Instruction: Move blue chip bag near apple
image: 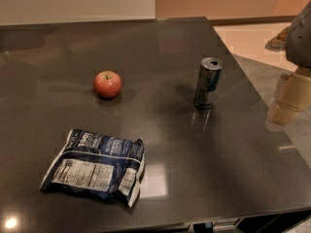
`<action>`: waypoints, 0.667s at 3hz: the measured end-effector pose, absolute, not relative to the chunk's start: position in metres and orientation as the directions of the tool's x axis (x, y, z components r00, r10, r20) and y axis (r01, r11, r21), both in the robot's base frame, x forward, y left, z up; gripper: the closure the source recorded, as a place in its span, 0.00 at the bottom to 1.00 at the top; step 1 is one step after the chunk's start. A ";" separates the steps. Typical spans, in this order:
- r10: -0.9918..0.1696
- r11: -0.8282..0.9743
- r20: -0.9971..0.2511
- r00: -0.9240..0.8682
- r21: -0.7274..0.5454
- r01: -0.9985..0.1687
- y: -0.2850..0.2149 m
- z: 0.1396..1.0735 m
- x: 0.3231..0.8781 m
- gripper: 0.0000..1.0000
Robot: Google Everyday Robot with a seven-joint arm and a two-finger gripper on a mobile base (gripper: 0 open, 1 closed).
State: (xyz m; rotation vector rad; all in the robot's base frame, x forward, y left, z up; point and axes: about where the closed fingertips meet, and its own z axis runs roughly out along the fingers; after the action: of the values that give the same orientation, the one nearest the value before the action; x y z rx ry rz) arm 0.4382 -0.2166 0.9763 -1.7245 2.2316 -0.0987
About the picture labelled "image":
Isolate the blue chip bag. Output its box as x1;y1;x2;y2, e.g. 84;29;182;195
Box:
40;129;145;207

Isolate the red apple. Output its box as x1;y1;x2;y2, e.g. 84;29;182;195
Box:
93;71;121;99

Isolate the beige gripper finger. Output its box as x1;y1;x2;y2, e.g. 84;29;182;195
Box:
268;67;311;126

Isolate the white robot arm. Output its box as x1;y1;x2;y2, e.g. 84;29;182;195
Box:
267;2;311;126

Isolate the silver blue drink can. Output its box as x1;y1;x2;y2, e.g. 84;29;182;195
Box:
193;57;223;110

